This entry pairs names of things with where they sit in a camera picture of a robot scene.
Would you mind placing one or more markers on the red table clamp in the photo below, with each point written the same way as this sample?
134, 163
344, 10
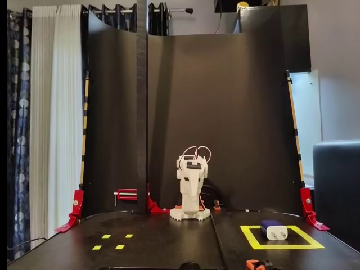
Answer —
306, 202
77, 202

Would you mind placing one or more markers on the dark blue patterned curtain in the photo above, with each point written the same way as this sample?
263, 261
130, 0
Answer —
18, 112

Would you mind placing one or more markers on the yellow black striped stick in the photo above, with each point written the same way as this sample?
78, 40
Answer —
293, 112
84, 123

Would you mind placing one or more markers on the yellow ball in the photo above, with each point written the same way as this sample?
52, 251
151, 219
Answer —
242, 5

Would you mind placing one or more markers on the orange black spring clamp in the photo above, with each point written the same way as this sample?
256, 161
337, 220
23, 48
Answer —
253, 265

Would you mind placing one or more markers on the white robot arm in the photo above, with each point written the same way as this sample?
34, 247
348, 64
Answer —
180, 215

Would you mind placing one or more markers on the dark grommet curtain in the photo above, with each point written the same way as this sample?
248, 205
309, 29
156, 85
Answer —
156, 25

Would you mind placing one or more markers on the yellow tape square outline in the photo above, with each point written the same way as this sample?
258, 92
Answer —
281, 247

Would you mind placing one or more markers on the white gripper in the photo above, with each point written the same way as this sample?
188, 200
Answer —
194, 176

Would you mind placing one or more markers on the blue and white charger block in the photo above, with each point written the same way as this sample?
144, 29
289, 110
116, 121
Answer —
277, 233

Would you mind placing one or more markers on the black curved backdrop sheet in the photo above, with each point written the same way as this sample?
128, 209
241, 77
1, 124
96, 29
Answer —
225, 112

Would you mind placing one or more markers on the white cabinet door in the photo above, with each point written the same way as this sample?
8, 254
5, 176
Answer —
306, 112

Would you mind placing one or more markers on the silver curtain rod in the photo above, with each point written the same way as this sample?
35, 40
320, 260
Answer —
177, 11

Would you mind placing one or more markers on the red post bracket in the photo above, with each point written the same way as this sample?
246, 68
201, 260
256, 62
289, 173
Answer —
153, 206

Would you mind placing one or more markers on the red screw clamp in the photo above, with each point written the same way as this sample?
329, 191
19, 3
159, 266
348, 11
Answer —
128, 196

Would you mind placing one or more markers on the white pleated curtain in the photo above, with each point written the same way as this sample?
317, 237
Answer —
56, 112

